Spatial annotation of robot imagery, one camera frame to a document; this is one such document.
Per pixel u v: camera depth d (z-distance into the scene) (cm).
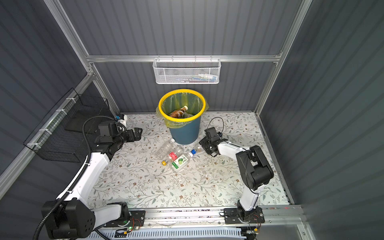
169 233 77
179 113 95
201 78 92
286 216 76
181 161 89
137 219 73
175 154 91
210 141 75
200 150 96
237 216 72
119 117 70
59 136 70
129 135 72
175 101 96
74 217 38
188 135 104
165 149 95
